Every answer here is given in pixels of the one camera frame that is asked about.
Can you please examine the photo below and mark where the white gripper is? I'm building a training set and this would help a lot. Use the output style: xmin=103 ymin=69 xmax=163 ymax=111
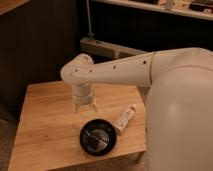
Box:
xmin=72 ymin=84 xmax=98 ymax=114

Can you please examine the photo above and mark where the white bottle with label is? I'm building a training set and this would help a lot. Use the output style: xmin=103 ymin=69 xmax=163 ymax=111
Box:
xmin=114 ymin=105 xmax=136 ymax=133

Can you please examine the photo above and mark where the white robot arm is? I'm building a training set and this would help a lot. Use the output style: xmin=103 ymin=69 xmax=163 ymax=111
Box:
xmin=60 ymin=47 xmax=213 ymax=171

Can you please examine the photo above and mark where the black ceramic bowl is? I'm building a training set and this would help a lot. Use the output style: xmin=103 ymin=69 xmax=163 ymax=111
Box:
xmin=79 ymin=119 xmax=117 ymax=156

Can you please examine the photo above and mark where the wooden table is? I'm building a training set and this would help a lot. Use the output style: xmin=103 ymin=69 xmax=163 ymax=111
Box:
xmin=8 ymin=81 xmax=146 ymax=171

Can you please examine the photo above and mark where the white wooden beam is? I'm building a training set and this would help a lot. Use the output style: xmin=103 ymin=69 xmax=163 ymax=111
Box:
xmin=80 ymin=37 xmax=144 ymax=59

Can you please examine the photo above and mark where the metal pole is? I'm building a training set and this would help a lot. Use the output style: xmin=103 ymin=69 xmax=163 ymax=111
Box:
xmin=86 ymin=0 xmax=94 ymax=40

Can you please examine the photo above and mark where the wooden shelf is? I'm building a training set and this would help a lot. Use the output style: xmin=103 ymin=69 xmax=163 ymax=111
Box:
xmin=93 ymin=0 xmax=213 ymax=21

